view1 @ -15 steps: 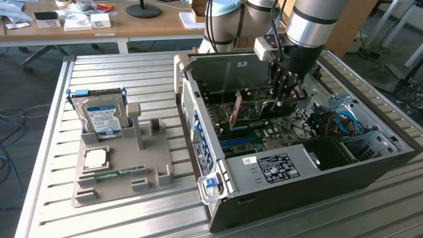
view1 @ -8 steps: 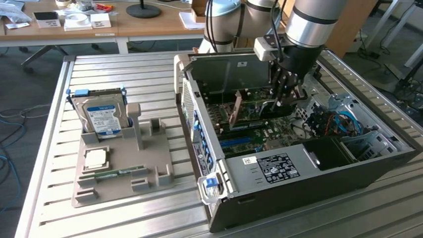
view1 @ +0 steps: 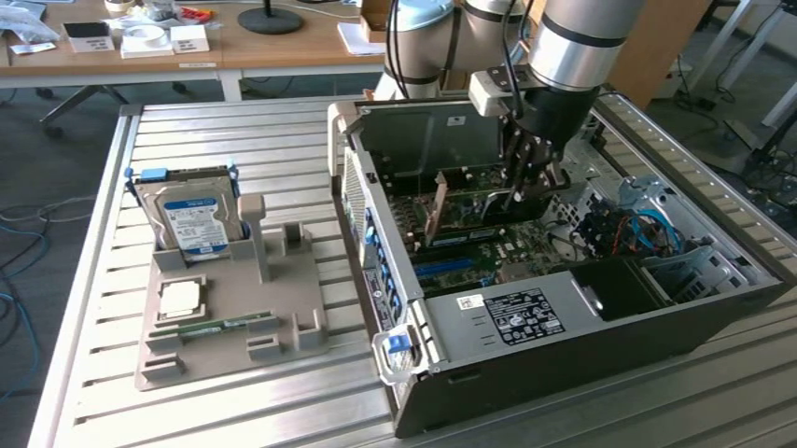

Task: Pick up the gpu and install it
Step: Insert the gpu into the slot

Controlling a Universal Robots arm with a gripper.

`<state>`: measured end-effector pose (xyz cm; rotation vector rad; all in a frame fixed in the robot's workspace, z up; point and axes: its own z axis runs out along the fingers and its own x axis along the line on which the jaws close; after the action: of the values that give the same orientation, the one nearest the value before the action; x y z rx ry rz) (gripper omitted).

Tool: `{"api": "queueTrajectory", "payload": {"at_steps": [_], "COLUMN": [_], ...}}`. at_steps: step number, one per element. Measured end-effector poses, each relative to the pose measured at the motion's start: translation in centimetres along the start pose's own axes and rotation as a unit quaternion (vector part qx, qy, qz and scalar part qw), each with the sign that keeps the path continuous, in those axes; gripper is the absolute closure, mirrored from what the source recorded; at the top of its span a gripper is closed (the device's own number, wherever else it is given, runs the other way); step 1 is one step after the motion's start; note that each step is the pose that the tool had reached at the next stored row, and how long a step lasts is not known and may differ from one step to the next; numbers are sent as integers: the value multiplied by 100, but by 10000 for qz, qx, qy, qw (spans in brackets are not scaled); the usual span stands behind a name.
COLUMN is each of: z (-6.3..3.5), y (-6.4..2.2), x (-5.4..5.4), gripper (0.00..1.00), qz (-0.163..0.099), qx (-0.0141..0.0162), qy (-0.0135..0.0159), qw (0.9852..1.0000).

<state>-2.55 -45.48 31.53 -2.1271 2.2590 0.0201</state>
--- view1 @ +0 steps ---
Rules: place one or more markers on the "white tape roll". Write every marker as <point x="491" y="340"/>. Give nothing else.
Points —
<point x="133" y="33"/>

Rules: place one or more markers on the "white table leg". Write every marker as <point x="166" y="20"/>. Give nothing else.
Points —
<point x="782" y="105"/>

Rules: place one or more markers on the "blue case latch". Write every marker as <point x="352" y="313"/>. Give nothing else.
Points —
<point x="399" y="345"/>

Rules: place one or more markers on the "brown wooden cabinet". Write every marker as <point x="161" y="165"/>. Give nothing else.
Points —
<point x="672" y="37"/>

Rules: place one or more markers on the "silver disk bay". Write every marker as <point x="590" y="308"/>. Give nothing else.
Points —
<point x="698" y="275"/>

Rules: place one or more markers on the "installed dark RAM stick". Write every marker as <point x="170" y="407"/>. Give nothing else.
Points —
<point x="461" y="238"/>

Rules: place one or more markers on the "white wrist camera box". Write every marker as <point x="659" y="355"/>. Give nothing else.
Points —
<point x="489" y="95"/>

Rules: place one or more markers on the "white paper label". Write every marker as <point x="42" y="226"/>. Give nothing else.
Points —
<point x="32" y="48"/>

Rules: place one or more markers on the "white box black lid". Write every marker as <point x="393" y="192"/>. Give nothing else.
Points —
<point x="90" y="42"/>

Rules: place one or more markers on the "brown cardboard box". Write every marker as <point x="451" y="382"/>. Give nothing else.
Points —
<point x="373" y="18"/>

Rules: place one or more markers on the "blue expansion slot clip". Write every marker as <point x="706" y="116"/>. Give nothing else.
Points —
<point x="387" y="284"/>
<point x="373" y="240"/>
<point x="392" y="303"/>
<point x="380" y="263"/>

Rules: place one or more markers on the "graphics card with metal bracket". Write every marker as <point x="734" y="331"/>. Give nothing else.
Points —
<point x="464" y="210"/>

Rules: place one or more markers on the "flat white box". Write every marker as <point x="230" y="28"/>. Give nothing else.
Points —
<point x="146" y="50"/>

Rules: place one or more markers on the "green motherboard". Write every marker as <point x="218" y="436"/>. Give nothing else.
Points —
<point x="524" y="252"/>

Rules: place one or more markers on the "open black PC case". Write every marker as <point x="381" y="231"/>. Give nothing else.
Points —
<point x="562" y="373"/>

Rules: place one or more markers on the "white paper stack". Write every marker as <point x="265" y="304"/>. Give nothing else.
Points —
<point x="359" y="44"/>

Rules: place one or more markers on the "black caster leg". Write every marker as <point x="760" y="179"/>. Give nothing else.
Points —
<point x="81" y="105"/>

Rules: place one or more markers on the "wooden desk white frame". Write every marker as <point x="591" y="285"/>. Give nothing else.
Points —
<point x="281" y="51"/>

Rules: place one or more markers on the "silver CPU chip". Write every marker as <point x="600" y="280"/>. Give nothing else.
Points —
<point x="181" y="301"/>

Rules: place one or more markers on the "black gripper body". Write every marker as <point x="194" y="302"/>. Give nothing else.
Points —
<point x="558" y="116"/>

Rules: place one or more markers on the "silver metal drive cage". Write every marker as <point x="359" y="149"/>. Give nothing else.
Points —
<point x="648" y="191"/>

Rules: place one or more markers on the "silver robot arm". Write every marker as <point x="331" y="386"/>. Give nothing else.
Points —
<point x="580" y="46"/>

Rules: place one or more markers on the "blue expansion slot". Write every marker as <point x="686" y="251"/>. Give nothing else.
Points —
<point x="445" y="269"/>

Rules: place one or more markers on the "white labelled box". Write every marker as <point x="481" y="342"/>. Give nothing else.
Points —
<point x="190" y="42"/>

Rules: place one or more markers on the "hard disk with blue caddy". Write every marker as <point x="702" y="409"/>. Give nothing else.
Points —
<point x="190" y="224"/>

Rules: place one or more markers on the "clear plastic bag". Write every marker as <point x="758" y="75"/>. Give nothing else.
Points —
<point x="25" y="25"/>

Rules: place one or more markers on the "grey power supply unit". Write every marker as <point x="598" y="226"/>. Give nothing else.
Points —
<point x="461" y="326"/>

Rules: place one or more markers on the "grey plastic parts rack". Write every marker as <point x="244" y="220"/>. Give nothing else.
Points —
<point x="237" y="326"/>

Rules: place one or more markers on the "green RAM stick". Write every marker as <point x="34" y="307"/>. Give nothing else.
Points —
<point x="216" y="325"/>

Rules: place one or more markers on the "black round lamp base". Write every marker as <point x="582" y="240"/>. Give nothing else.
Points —
<point x="272" y="22"/>

